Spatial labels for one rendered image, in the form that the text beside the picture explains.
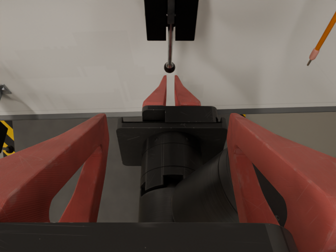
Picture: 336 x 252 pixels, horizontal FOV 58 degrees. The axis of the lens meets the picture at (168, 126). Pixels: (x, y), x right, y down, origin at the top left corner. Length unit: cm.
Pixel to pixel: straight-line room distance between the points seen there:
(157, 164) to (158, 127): 3
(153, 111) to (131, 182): 122
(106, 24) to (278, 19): 21
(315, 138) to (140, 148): 131
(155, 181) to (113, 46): 22
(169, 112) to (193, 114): 2
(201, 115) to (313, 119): 128
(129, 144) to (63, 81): 23
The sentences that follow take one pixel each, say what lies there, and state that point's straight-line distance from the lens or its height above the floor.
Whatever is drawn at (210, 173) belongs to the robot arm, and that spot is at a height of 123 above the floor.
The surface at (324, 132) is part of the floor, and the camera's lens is 157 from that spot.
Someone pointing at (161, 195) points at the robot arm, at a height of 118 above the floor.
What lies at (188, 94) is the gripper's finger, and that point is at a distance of 31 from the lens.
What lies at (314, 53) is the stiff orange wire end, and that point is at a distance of 30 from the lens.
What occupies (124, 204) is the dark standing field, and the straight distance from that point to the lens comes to 153.
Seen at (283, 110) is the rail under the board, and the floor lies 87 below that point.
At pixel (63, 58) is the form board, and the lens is 45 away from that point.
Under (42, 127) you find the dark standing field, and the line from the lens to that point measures 156.
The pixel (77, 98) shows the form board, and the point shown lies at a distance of 53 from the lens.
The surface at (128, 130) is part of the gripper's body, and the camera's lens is 28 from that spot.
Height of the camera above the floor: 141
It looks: 83 degrees down
